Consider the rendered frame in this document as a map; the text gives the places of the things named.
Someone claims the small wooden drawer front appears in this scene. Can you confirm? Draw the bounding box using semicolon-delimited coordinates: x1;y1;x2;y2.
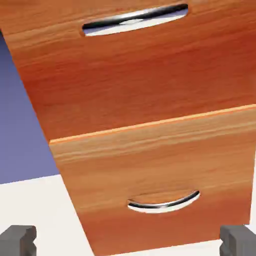
49;103;256;256

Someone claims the wooden cabinet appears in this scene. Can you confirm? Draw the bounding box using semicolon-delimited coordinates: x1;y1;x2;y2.
0;0;256;256

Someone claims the large wooden drawer front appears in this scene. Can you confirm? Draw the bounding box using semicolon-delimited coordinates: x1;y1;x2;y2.
0;0;256;144

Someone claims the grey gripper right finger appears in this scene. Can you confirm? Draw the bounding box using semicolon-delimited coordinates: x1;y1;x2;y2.
219;224;256;256

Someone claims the short curved metal handle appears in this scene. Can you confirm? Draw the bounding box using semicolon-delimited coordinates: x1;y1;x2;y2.
127;190;201;214

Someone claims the long curved metal handle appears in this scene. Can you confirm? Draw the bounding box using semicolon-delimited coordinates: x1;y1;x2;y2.
81;3;189;37

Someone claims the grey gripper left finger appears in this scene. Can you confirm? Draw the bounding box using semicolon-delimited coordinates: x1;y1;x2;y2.
0;224;38;256

